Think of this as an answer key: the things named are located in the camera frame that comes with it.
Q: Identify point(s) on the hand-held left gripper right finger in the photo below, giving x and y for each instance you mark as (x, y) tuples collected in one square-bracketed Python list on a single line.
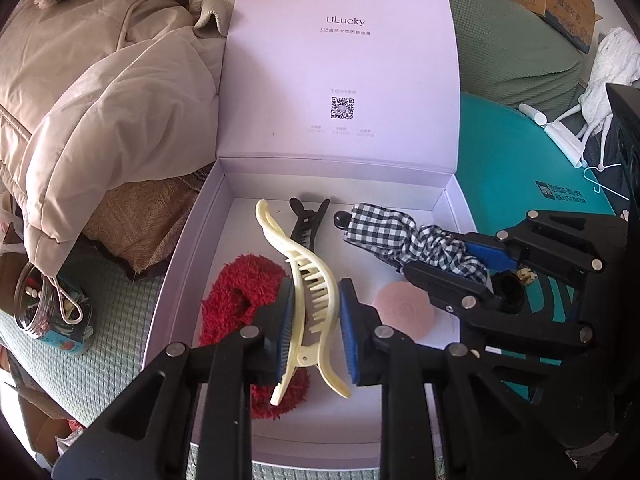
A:
[(349, 342)]

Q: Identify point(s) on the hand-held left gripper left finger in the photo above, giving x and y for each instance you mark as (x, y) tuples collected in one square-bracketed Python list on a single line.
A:
[(286, 332)]

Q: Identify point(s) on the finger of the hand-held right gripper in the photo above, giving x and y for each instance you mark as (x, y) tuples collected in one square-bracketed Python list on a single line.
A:
[(450, 295), (492, 256)]

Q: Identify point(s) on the red fuzzy scrunchie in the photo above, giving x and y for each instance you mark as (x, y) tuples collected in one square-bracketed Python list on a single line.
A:
[(230, 300)]

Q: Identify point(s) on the cream banana hair clip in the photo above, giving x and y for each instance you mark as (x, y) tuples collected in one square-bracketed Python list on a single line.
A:
[(287, 251)]

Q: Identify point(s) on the black white checkered scrunchie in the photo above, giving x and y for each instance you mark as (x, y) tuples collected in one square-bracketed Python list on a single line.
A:
[(380, 230)]

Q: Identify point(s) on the white gift box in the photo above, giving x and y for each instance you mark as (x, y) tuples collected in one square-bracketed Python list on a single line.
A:
[(340, 60)]

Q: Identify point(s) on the small gold hair accessory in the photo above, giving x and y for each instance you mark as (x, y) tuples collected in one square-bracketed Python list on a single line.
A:
[(525, 276)]

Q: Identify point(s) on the teal foam mat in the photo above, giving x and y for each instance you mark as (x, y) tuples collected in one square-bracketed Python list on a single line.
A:
[(500, 160)]

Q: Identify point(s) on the long black hair clip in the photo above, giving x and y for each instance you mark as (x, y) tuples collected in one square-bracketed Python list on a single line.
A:
[(306, 227)]

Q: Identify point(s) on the small white tube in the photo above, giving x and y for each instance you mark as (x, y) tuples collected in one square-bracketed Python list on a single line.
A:
[(532, 112)]

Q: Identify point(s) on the thick white plastic hanger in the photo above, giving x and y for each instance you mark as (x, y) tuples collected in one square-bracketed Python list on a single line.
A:
[(584, 131)]

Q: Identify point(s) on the brown woven cushion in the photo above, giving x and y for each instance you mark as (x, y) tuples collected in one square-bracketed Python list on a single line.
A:
[(145, 220)]

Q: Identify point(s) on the green sofa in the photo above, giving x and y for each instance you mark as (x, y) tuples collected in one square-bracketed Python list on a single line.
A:
[(500, 50)]

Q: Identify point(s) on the white knit cloth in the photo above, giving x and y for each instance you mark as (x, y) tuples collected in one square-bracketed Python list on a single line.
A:
[(612, 60)]

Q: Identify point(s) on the glass jar with teal label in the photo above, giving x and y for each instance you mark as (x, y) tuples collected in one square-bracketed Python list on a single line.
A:
[(35, 305)]

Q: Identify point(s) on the printed brown cardboard box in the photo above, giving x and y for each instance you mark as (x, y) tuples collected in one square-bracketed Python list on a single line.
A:
[(570, 5)]

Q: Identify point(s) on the open brown cardboard box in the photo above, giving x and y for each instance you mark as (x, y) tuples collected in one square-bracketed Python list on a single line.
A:
[(30, 410)]

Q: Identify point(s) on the beige puffer jacket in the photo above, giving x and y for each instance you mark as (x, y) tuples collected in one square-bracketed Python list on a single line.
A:
[(100, 110)]

